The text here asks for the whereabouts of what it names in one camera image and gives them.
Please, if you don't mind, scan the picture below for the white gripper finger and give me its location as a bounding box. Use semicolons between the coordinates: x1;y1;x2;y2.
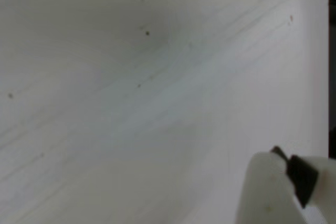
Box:
235;151;303;224
270;145;336;224

